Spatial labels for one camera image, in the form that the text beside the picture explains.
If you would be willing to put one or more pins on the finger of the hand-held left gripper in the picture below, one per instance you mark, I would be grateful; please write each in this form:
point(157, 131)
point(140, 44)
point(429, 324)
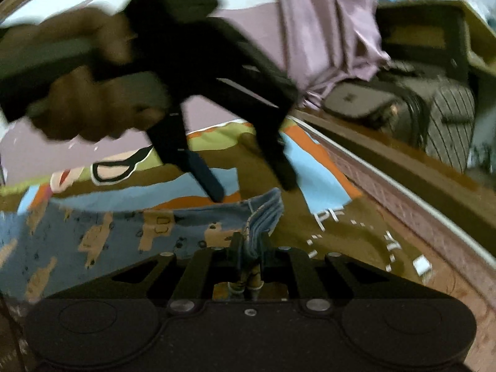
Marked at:
point(201, 170)
point(277, 151)

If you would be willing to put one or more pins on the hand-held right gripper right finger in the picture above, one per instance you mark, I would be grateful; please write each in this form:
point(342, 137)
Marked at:
point(265, 257)

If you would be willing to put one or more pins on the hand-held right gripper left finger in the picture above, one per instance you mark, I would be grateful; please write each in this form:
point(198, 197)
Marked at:
point(235, 257)

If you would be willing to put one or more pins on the blue car print pants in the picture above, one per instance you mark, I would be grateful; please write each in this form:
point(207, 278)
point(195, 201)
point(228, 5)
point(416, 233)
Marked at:
point(116, 234)

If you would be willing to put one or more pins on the person's left hand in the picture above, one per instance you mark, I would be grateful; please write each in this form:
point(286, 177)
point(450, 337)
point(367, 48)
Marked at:
point(85, 108)

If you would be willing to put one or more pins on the brown printed bedsheet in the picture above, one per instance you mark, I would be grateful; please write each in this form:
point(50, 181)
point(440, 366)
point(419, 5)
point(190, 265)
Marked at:
point(333, 240)

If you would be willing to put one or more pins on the grey quilted bag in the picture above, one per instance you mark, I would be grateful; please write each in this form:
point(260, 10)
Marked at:
point(360, 100)

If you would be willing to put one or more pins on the pink satin curtain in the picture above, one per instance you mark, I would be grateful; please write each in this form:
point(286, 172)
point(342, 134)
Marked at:
point(325, 31)

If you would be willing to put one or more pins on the striped grey suitcase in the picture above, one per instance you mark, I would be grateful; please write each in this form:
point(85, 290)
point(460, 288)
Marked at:
point(453, 120)

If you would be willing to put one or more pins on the dark wooden desk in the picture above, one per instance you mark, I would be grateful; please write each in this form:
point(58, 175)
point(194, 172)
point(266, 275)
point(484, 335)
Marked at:
point(418, 35)

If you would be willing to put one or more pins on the wooden bed frame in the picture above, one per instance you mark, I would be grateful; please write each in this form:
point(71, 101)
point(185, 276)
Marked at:
point(407, 162)

